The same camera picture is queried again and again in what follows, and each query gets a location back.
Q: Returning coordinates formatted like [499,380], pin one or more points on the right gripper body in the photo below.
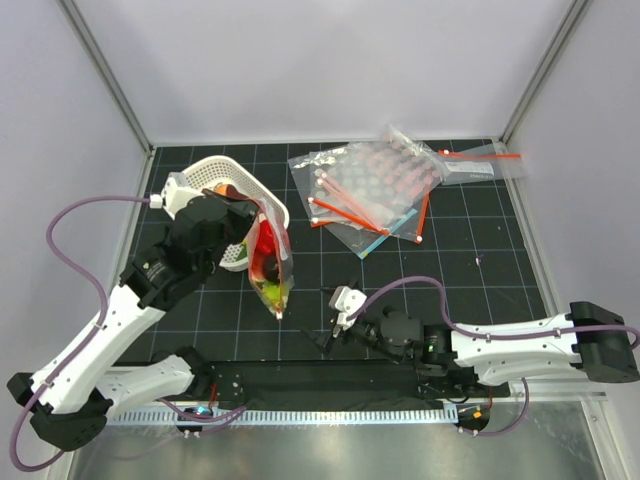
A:
[368,332]

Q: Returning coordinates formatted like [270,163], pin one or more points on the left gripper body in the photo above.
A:
[236,225]

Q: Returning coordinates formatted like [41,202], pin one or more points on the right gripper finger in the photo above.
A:
[334,292]
[324,342]

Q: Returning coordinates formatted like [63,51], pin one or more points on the green toy celery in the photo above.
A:
[275,296]

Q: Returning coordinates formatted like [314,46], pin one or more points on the toy watermelon slice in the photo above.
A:
[256,268]

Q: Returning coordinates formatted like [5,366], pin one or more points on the red toy bell pepper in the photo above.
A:
[266,243]

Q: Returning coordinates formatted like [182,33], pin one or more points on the clear orange zip bag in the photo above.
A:
[266,211]

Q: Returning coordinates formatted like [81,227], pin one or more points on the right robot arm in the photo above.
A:
[588,339]

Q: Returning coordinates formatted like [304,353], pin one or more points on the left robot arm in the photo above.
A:
[69,401]

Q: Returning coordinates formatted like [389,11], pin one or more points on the pile of zip bags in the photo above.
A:
[366,192]

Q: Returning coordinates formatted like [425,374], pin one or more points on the zip bag with label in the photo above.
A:
[489,162]

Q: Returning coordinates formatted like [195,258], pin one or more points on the toy steak orange brown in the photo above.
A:
[228,195]

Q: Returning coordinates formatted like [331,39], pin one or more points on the white plastic basket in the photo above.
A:
[214,170]

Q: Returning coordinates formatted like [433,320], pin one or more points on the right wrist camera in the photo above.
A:
[347,306]

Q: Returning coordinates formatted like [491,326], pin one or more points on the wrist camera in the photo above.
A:
[347,306]
[175,195]

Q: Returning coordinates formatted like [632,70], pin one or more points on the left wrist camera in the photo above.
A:
[175,195]

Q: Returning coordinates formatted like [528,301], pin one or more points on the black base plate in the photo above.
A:
[340,385]

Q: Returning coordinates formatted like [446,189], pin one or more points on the slotted cable duct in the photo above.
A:
[162,416]

